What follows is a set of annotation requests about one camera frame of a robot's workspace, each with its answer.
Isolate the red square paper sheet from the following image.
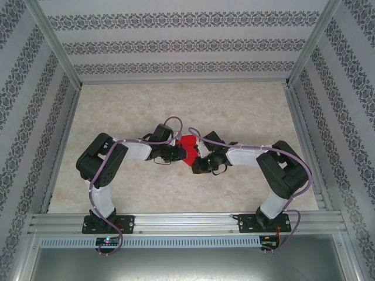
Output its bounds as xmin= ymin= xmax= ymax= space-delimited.
xmin=176 ymin=134 xmax=203 ymax=167

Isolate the grey metal sheet panel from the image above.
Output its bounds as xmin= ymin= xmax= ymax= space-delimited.
xmin=29 ymin=247 xmax=348 ymax=281

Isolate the right gripper thin black cable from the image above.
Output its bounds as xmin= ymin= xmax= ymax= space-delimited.
xmin=211 ymin=163 xmax=229 ymax=176

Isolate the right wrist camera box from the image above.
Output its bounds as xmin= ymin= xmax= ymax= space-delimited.
xmin=196 ymin=139 xmax=209 ymax=156

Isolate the aluminium mounting rail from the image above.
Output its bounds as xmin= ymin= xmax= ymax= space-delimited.
xmin=28 ymin=212 xmax=349 ymax=235

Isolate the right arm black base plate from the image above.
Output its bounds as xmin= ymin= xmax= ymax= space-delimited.
xmin=237 ymin=213 xmax=291 ymax=234

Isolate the slotted grey cable duct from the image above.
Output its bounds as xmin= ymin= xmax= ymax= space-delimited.
xmin=39 ymin=236 xmax=261 ymax=248

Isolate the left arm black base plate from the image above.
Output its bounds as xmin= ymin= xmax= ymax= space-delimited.
xmin=81 ymin=215 xmax=136 ymax=235

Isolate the aluminium table side rail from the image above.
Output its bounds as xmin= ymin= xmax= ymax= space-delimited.
xmin=282 ymin=84 xmax=333 ymax=210
xmin=39 ymin=87 xmax=82 ymax=214

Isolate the aluminium frame post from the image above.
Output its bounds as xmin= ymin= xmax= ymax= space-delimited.
xmin=25 ymin=0 xmax=83 ymax=88
xmin=285 ymin=0 xmax=343 ymax=88

